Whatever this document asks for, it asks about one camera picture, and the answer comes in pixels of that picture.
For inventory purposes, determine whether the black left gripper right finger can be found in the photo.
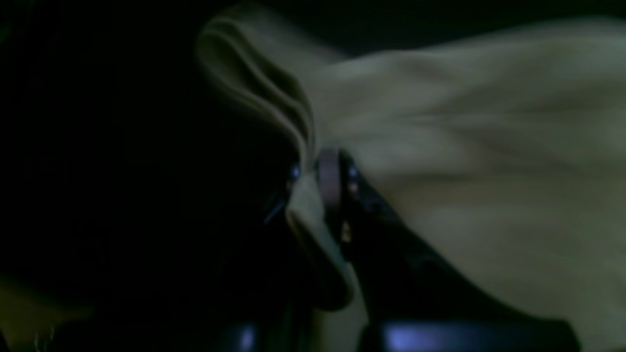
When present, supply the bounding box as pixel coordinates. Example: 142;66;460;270
316;149;581;352

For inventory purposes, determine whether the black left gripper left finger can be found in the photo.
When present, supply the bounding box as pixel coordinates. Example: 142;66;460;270
215;163;315;352

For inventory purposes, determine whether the light green T-shirt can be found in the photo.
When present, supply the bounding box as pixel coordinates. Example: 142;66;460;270
197;4;625;352

